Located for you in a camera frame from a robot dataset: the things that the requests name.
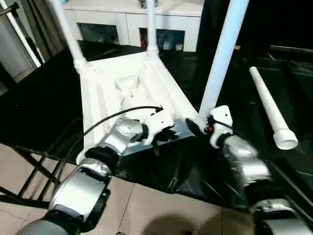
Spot white glass-door cabinet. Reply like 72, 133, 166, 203
63, 0, 204, 53

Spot white plastic table leg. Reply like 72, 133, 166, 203
50, 0, 88, 73
146, 0, 160, 61
248, 66, 299, 151
198, 0, 250, 129

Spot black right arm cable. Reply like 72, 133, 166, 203
213, 119, 313, 216

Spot black box with gold label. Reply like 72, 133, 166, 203
197, 0, 243, 53

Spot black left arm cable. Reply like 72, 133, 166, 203
83, 105, 164, 136

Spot black metal table frame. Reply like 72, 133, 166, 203
0, 144, 66, 209

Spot dark grey bundle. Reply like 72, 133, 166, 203
138, 0, 159, 8

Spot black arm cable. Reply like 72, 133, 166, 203
83, 105, 164, 136
213, 119, 313, 216

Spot black plastic mat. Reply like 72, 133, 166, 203
0, 40, 313, 213

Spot grey curtain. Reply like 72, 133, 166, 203
30, 0, 68, 58

